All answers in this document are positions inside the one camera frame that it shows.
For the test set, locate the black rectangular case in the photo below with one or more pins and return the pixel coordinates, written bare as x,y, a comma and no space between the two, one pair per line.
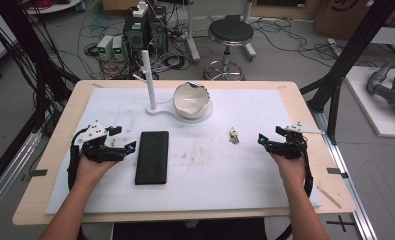
151,158

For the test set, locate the white power strip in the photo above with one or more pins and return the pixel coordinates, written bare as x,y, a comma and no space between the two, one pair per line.
140,9

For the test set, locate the person's dark clothing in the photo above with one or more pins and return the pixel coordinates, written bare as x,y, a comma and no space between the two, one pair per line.
191,231

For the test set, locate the white cracked-egg bowl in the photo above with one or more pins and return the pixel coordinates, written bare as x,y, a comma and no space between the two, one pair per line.
190,100

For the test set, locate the brown cardboard box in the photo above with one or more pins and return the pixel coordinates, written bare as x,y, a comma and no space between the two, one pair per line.
341,16

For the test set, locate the person's left hand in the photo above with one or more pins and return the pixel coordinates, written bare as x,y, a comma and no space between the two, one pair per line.
93,171

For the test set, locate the black metal frame post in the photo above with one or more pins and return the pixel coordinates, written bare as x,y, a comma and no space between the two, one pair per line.
351,53

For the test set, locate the white metal table leg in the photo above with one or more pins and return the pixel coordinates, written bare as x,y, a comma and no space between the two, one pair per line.
192,36
249,40

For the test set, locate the black tape piece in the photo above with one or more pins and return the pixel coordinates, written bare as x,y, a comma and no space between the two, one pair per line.
336,172
39,172

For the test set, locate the white jewellery stand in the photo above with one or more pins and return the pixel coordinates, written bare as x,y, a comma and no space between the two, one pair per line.
149,80

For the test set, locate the black computer tower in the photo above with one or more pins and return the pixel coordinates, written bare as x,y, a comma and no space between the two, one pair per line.
135,35
158,30

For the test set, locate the aluminium rail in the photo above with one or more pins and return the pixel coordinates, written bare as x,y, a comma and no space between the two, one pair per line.
351,190
8,176

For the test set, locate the small pale jewellery piece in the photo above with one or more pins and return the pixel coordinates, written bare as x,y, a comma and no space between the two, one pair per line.
233,136

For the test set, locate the white foam mat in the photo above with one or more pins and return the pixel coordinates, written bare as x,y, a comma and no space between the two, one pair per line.
201,173

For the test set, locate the thin wooden stick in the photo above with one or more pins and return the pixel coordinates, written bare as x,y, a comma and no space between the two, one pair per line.
330,198

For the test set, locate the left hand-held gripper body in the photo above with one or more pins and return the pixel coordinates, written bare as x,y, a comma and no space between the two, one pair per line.
96,151

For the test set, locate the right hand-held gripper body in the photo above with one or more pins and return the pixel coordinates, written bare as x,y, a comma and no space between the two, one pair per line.
290,146

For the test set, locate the brown tape piece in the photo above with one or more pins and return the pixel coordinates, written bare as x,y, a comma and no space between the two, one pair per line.
97,85

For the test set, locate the black round stool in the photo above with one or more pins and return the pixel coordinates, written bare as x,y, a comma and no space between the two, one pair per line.
231,31

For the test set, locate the white platform board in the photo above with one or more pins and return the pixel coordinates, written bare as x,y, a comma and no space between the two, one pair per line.
368,100

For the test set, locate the person's right hand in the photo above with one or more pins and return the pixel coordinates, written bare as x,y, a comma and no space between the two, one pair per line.
290,170

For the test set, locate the grey bench power supply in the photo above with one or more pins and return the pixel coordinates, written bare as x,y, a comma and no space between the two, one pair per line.
118,48
104,46

